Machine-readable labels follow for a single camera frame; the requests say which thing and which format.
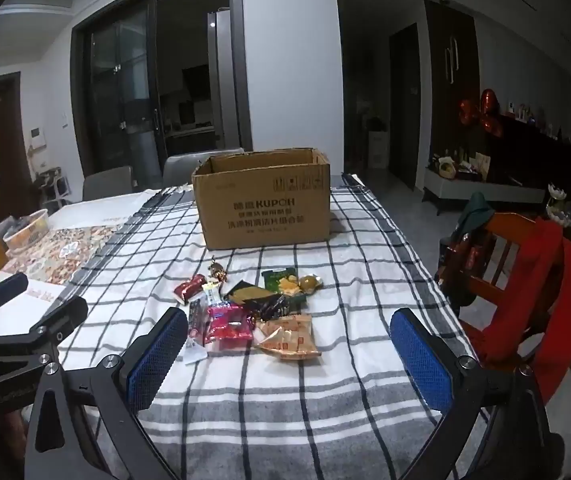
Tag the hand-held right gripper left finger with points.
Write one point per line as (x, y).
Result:
(158, 360)

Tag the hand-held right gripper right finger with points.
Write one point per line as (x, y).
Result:
(420, 360)

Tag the white striped sachet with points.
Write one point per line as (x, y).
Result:
(193, 352)

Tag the pink red snack packet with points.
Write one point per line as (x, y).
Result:
(228, 325)

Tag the red candy packet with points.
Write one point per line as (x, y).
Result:
(190, 287)

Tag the small white yellow packet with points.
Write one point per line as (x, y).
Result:
(212, 294)

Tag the dark olive snack packet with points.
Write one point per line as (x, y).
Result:
(246, 291)

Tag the black snack packet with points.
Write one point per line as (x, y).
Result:
(265, 306)

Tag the tan biscuit packet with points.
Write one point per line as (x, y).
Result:
(288, 325)
(288, 349)

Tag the round golden candy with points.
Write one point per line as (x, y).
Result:
(310, 282)

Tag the green snack packet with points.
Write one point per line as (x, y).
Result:
(278, 279)

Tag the brown cardboard box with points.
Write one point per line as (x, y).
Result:
(265, 210)

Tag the clear plastic basket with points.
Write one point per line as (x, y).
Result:
(28, 230)

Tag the floral patterned mat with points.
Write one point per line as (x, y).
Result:
(65, 255)

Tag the black white checked cloth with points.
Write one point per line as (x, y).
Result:
(365, 285)

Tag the dark shiny bag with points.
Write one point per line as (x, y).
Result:
(465, 262)

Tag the white shoe rack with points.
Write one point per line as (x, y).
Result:
(53, 187)

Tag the grey dining chair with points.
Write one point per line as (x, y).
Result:
(185, 165)
(108, 183)

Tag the orange wooden chair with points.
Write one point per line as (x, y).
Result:
(510, 240)

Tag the green cloth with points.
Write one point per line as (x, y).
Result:
(475, 212)

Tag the grey white sideboard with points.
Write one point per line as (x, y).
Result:
(485, 191)

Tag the woven basket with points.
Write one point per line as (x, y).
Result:
(446, 166)

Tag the dark glass sliding door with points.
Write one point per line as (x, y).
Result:
(115, 85)

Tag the red foil balloons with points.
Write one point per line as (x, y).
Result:
(486, 105)

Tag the white wall intercom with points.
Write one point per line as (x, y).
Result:
(38, 137)

